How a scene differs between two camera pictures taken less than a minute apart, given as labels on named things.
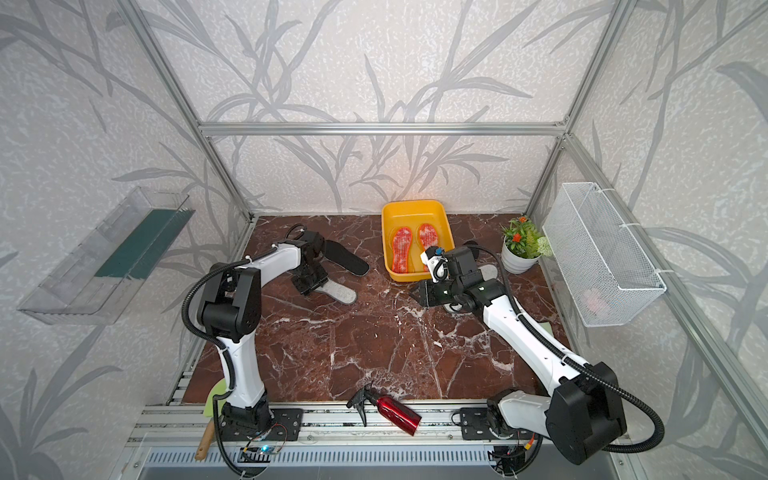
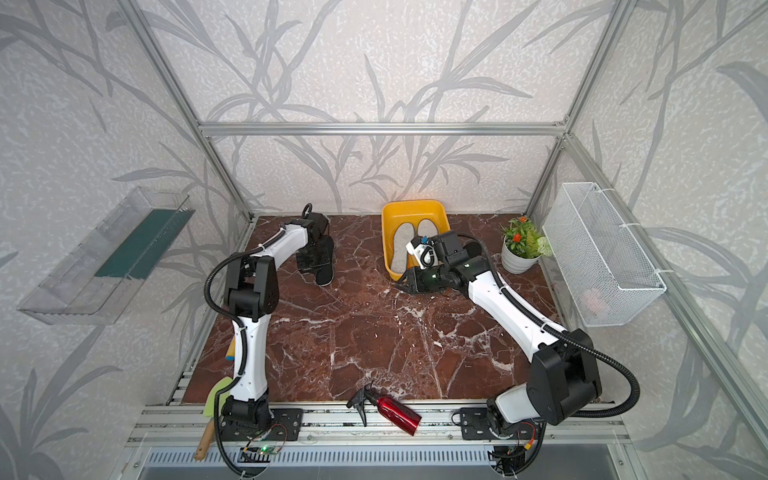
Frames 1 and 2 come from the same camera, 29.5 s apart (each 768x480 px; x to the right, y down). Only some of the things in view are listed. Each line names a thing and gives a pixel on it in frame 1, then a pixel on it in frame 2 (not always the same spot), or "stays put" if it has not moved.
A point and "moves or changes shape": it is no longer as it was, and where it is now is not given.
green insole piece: [219, 389] stays put
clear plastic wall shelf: [104, 273] stays put
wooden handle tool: [207, 438] stays put
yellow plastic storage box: [409, 228] stays put
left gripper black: [306, 290] -> [303, 265]
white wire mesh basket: [606, 275] stays put
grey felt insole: [489, 272] moves or changes shape
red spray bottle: [396, 413] stays put
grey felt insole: [338, 292] -> [403, 236]
